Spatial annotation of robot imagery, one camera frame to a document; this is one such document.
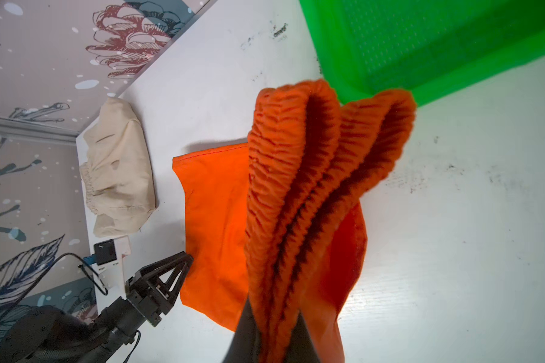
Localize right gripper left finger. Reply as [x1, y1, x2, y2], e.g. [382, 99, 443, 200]
[223, 299, 260, 363]

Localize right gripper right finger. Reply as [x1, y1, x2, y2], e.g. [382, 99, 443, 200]
[284, 314, 321, 363]

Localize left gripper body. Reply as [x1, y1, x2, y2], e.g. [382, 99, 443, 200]
[90, 294, 152, 345]

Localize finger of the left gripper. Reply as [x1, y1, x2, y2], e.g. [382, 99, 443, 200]
[127, 252, 194, 327]

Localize beige shorts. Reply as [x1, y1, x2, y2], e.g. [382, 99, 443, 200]
[80, 98, 156, 237]

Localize orange shorts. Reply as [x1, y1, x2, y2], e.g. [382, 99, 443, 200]
[173, 80, 416, 362]

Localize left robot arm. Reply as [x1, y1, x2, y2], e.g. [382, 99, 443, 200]
[0, 252, 193, 362]

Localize green plastic basket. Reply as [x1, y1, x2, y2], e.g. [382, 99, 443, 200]
[301, 0, 545, 106]

